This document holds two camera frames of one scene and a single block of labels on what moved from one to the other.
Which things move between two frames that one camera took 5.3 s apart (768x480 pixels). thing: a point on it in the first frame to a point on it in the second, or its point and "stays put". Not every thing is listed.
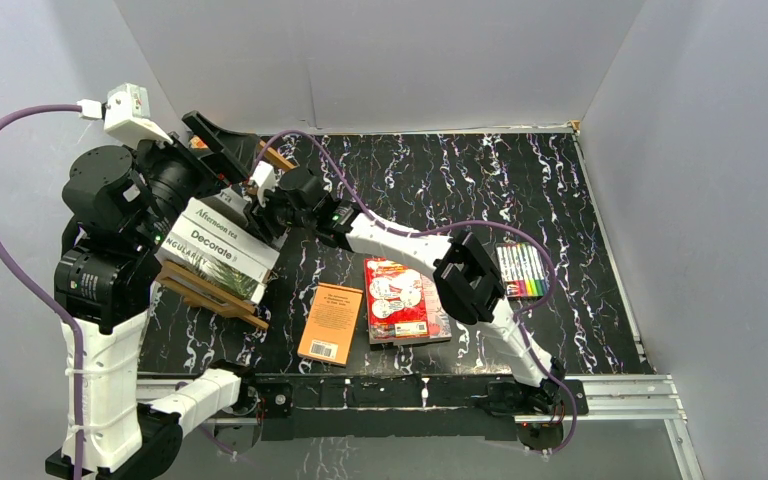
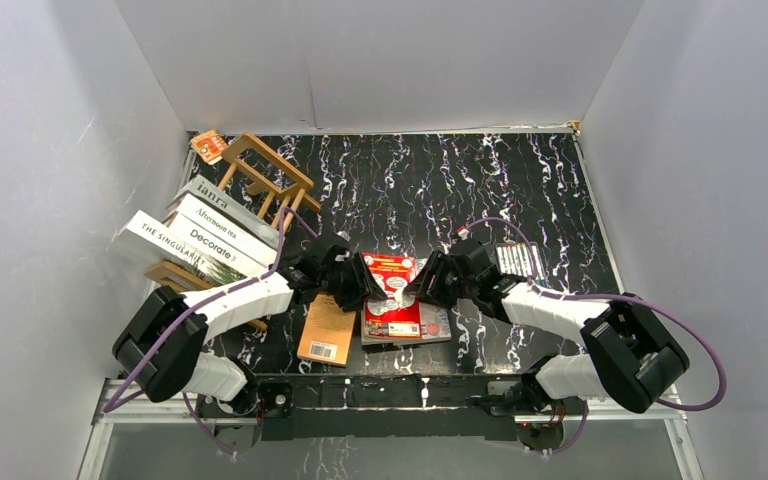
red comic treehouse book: x=397 y=299 stays put
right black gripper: x=258 y=217 to x=436 y=265
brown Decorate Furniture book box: x=216 y=244 stays put
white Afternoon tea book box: x=231 y=230 stays put
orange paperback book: x=330 y=326 stays put
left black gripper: x=218 y=154 to x=345 y=279
